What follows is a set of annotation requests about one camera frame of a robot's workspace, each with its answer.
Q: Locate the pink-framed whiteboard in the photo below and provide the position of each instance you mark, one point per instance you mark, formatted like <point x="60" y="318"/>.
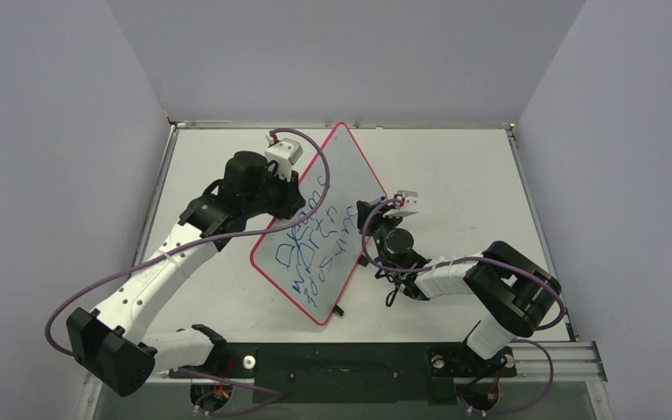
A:
<point x="312" y="262"/>

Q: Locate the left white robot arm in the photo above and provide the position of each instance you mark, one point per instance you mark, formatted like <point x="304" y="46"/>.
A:
<point x="111" y="341"/>

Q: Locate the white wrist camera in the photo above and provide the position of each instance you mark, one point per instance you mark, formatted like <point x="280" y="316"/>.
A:
<point x="406" y="205"/>
<point x="281" y="155"/>

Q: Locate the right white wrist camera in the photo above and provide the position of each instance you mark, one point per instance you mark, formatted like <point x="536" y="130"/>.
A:
<point x="406" y="205"/>

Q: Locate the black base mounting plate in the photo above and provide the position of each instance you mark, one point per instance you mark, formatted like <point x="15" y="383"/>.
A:
<point x="355" y="388"/>

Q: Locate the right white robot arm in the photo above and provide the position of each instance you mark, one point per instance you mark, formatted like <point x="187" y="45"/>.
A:
<point x="519" y="296"/>

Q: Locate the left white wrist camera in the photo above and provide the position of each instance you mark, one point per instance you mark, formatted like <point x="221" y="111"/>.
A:
<point x="281" y="155"/>

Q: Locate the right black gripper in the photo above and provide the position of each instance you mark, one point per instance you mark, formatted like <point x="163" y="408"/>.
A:
<point x="367" y="217"/>

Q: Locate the blue whiteboard marker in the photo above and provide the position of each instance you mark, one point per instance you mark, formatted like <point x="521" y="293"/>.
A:
<point x="378" y="200"/>

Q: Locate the aluminium front rail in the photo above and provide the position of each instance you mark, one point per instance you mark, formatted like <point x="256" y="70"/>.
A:
<point x="563" y="361"/>

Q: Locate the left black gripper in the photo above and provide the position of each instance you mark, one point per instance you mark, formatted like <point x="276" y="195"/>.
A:
<point x="291" y="198"/>

